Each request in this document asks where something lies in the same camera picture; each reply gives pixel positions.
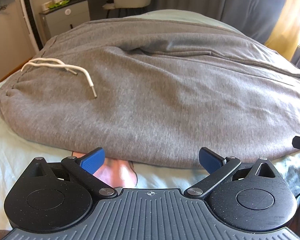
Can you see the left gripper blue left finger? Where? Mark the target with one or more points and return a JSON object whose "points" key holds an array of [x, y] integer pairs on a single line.
{"points": [[82, 169]]}

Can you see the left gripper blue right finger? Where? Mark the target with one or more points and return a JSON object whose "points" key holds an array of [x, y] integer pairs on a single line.
{"points": [[219, 169]]}

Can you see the grey sweatpants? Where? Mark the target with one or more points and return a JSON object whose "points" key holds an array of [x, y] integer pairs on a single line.
{"points": [[155, 92]]}

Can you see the yellow curtain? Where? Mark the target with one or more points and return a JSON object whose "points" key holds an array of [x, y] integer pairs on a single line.
{"points": [[285, 36]]}

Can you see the grey curtain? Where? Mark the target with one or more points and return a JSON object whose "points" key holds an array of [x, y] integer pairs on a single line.
{"points": [[254, 18]]}

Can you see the grey bedside cabinet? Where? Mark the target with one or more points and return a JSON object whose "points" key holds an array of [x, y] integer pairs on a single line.
{"points": [[62, 19]]}

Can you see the white tower fan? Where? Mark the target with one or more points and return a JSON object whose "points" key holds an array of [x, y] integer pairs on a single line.
{"points": [[29, 19]]}

